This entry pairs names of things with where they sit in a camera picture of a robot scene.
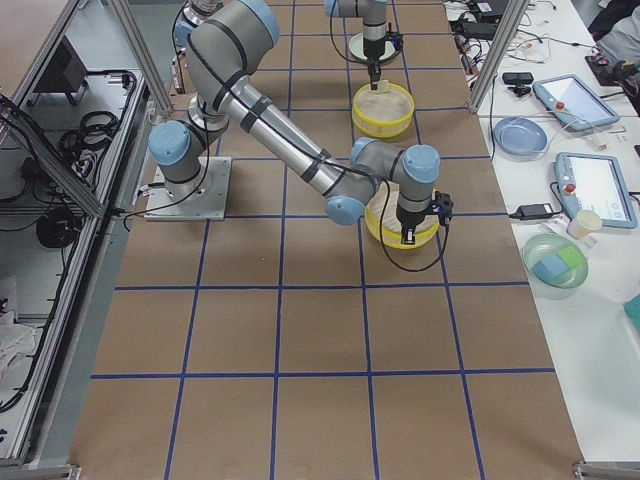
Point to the white steamed bun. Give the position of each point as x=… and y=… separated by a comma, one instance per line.
x=380, y=87

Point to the blue plate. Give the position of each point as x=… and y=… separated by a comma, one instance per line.
x=520, y=137

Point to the near teach pendant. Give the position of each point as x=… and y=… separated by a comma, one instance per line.
x=594, y=183

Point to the light green plate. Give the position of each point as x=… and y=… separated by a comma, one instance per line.
x=363, y=50

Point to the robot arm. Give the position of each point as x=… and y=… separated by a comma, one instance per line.
x=222, y=53
x=373, y=15

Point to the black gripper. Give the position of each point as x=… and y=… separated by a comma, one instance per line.
x=407, y=219
x=372, y=51

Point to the teach pendant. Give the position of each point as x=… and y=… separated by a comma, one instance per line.
x=574, y=103
x=594, y=183

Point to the white crumpled cloth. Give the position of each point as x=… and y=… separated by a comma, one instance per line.
x=18, y=339

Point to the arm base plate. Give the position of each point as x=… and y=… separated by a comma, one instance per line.
x=203, y=198

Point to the far teach pendant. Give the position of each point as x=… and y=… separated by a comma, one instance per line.
x=574, y=103

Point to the green bowl with sponges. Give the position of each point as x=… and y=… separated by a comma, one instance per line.
x=557, y=265

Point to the black webcam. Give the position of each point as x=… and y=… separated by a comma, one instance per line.
x=519, y=83

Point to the aluminium frame post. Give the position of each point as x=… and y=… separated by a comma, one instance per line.
x=506, y=30

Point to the black power adapter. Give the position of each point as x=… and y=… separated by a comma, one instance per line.
x=538, y=211

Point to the paper cup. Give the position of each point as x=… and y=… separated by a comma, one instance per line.
x=583, y=224

